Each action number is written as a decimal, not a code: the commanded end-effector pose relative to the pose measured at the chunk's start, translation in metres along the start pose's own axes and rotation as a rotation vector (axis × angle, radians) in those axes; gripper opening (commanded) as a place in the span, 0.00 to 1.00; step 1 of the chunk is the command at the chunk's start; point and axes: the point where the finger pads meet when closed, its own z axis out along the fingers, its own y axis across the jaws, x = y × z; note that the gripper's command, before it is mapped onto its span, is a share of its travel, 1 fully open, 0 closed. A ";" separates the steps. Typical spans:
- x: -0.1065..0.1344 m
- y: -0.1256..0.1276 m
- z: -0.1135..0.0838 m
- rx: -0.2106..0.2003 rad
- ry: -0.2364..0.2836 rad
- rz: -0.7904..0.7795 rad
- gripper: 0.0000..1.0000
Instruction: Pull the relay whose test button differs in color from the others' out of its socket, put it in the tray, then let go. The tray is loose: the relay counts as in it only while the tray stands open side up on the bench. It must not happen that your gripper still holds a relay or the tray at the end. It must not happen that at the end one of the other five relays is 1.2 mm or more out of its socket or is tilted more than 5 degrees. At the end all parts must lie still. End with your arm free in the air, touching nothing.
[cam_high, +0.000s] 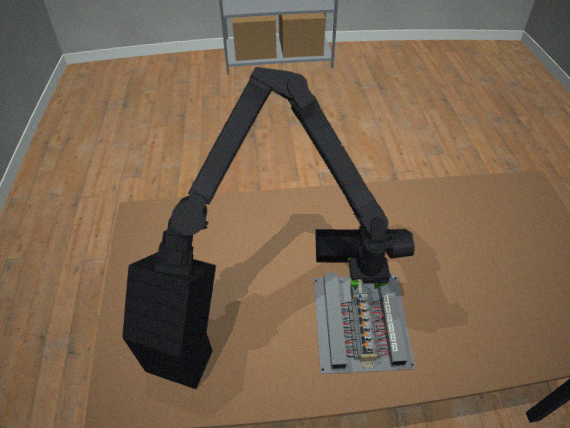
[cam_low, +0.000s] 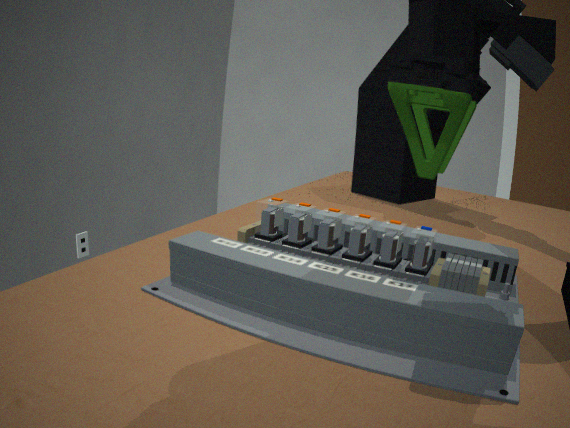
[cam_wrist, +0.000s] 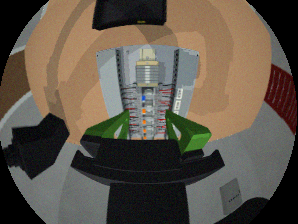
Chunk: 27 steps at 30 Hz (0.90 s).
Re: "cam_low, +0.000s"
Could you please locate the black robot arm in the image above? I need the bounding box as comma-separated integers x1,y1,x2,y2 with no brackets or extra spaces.
433,0,556,91

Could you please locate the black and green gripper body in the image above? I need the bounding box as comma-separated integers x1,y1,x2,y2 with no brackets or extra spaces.
388,0,477,102

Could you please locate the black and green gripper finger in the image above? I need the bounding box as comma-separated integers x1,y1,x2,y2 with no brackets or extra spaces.
412,101,477,174
388,82,472,180

